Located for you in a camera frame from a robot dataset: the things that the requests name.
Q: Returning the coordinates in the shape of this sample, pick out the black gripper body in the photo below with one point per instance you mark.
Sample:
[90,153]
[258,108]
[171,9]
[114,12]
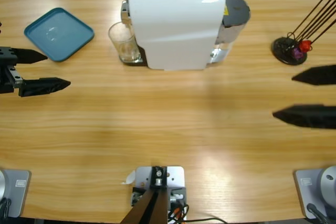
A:
[6,74]

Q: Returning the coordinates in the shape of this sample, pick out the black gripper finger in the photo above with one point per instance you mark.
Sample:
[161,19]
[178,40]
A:
[307,116]
[30,56]
[44,87]
[317,75]

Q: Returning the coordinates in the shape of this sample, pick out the clear glass cup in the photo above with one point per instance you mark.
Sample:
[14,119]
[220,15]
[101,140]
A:
[123,43]

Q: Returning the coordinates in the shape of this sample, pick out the white capsule coffee machine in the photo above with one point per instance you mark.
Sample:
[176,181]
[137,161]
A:
[173,30]

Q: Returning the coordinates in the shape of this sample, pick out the grey arm base with disc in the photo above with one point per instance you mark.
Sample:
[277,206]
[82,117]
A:
[18,190]
[305,190]

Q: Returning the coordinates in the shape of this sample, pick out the purple coffee capsule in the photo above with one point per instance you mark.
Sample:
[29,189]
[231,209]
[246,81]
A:
[297,53]

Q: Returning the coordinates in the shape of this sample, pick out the red coffee capsule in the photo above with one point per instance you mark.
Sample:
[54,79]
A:
[305,45]

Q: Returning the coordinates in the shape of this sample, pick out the teal square tray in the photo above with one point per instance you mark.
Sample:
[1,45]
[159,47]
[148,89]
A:
[59,35]

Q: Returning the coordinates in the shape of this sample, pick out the black capsule holder with rods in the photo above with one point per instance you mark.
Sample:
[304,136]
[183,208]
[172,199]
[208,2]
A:
[279,49]

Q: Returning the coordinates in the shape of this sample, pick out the clear water tank dark lid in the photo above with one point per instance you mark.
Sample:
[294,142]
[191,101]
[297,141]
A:
[236,9]

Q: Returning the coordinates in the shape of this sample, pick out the white paper tag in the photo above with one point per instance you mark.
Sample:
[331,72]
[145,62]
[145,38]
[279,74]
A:
[130,178]

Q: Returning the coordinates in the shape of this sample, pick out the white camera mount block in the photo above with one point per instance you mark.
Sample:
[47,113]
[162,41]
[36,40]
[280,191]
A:
[176,176]

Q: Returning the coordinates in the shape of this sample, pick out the dark camera post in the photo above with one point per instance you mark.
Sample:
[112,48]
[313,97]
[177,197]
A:
[147,211]

